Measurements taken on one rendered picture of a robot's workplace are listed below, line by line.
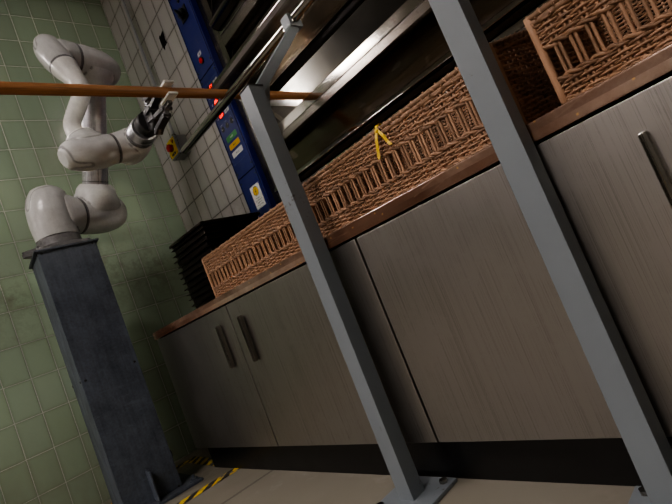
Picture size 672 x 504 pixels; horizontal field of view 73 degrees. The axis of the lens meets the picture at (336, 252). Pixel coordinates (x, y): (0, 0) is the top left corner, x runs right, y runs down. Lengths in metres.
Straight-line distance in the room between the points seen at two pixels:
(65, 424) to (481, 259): 1.96
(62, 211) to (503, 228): 1.68
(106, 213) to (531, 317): 1.78
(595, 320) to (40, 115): 2.60
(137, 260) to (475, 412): 2.00
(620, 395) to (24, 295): 2.23
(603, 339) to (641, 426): 0.12
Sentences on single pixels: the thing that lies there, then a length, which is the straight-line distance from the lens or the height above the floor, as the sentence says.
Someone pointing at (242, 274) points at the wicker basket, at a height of 0.62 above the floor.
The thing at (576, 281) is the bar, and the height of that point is 0.35.
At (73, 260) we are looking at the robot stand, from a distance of 1.98.
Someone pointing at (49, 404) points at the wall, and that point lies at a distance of 2.37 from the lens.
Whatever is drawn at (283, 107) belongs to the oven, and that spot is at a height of 1.33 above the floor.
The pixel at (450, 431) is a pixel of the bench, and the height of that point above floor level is 0.12.
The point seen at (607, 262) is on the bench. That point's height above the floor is 0.35.
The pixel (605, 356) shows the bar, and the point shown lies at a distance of 0.73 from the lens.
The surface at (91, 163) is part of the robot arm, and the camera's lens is 1.68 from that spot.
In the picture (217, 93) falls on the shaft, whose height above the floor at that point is 1.19.
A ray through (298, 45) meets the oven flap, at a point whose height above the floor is 1.36.
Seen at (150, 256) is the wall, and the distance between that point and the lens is 2.60.
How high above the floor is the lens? 0.45
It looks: 5 degrees up
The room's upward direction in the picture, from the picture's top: 22 degrees counter-clockwise
